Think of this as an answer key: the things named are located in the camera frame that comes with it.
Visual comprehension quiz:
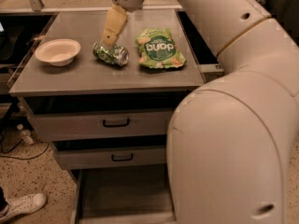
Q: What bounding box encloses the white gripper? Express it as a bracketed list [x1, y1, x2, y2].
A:
[102, 0, 145, 47]

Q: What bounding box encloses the green soda can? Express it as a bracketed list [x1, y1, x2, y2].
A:
[93, 42, 129, 66]

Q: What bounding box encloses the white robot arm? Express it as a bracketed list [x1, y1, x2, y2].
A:
[166, 0, 299, 224]

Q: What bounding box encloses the grey drawer cabinet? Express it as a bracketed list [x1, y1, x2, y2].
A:
[7, 8, 225, 224]

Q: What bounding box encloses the grey top drawer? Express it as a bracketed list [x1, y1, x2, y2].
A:
[26, 91, 186, 141]

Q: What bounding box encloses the grey middle drawer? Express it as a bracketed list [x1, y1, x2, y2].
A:
[52, 135, 166, 170]

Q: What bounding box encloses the grey open bottom drawer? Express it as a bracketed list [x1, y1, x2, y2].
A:
[70, 164, 177, 224]

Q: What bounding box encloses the green dang chips bag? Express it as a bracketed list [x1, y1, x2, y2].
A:
[135, 28, 186, 69]

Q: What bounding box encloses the white paper bowl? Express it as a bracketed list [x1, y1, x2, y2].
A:
[35, 39, 81, 67]

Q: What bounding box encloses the small plastic bottle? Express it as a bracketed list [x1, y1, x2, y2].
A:
[17, 124, 35, 145]

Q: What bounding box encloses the white sneaker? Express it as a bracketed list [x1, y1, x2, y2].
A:
[0, 193, 47, 224]

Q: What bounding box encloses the grey side bracket box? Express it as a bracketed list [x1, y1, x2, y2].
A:
[199, 64, 224, 82]

